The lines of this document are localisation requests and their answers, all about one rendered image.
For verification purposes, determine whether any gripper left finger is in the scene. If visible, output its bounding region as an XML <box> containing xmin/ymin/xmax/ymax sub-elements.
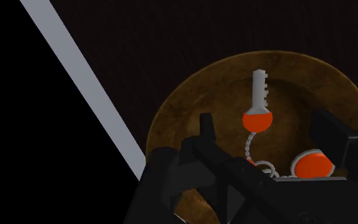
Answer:
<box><xmin>123</xmin><ymin>113</ymin><xmax>279</xmax><ymax>224</ymax></box>

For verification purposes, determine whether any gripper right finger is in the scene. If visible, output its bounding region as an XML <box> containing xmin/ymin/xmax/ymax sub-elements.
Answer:
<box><xmin>308</xmin><ymin>108</ymin><xmax>358</xmax><ymax>224</ymax></box>

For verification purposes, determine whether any brown wooden plate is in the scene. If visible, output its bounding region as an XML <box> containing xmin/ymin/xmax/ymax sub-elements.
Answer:
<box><xmin>145</xmin><ymin>50</ymin><xmax>358</xmax><ymax>224</ymax></box>

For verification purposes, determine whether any orange and silver key chain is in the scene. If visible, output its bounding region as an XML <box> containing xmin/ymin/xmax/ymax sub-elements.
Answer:
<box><xmin>242</xmin><ymin>69</ymin><xmax>336</xmax><ymax>179</ymax></box>

